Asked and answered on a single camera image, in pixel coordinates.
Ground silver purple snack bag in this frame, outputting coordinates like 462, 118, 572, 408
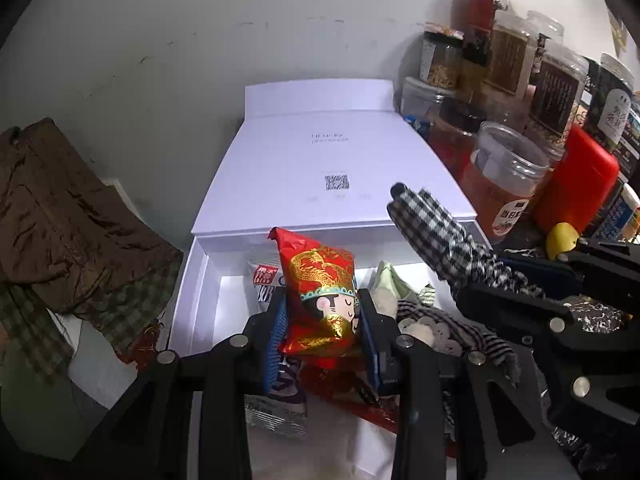
244, 255, 307, 438

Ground tall clear spice jar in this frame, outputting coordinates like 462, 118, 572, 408
525, 41, 589, 148

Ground brown jacket on chair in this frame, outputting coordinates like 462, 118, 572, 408
1, 118, 182, 312

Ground blue white tablet tube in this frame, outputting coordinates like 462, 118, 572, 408
592, 183, 640, 242

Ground orange label plastic jar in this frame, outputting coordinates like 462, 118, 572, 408
460, 122, 549, 244

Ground green plaid cloth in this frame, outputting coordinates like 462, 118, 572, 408
1, 258, 182, 384

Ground black white checkered plush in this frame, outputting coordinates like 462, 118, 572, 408
387, 183, 544, 386

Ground red green ketchup packet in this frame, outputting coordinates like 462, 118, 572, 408
298, 365, 399, 434

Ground white open gift box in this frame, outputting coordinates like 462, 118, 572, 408
169, 79, 484, 479

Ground yellow lemon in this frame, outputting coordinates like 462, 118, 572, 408
546, 222, 580, 261

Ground dark label white jar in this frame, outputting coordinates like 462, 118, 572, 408
584, 53, 634, 153

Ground green white snack packet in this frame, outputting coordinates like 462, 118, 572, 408
369, 261, 436, 322

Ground red gold figure snack bag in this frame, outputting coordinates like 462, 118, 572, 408
269, 228, 359, 360

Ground red plastic container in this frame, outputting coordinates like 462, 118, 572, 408
533, 124, 620, 234

